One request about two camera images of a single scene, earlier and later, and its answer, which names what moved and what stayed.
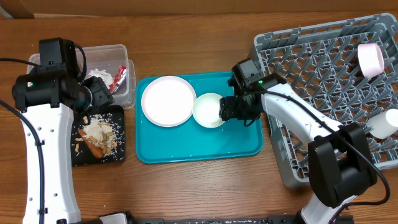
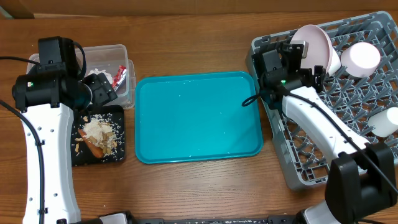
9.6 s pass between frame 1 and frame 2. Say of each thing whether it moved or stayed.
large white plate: moved
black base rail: stayed
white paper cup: stayed
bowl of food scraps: moved
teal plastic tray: stayed
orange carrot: stayed
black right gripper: moved
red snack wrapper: stayed
